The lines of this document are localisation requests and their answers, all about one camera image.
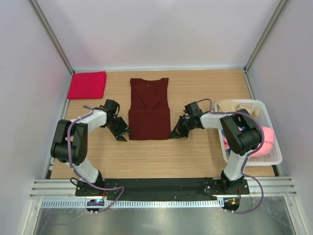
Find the beige t-shirt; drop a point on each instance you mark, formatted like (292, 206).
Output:
(231, 106)

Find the white slotted cable duct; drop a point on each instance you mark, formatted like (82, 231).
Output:
(98, 204)

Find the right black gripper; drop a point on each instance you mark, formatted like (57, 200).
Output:
(181, 133)

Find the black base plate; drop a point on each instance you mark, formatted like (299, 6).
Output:
(174, 189)

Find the blue t-shirt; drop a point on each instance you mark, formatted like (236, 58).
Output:
(223, 133)

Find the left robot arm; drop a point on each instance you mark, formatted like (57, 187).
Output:
(70, 141)

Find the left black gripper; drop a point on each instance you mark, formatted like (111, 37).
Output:
(122, 129)

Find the pink t-shirt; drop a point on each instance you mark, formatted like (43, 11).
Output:
(269, 135)

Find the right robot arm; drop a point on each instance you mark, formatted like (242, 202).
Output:
(243, 133)

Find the dark red t-shirt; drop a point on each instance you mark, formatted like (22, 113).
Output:
(149, 113)

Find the aluminium frame rail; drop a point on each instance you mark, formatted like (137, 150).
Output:
(267, 186)

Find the folded red t-shirt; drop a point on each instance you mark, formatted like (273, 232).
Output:
(87, 85)

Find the white plastic basket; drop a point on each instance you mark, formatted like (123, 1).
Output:
(274, 157)

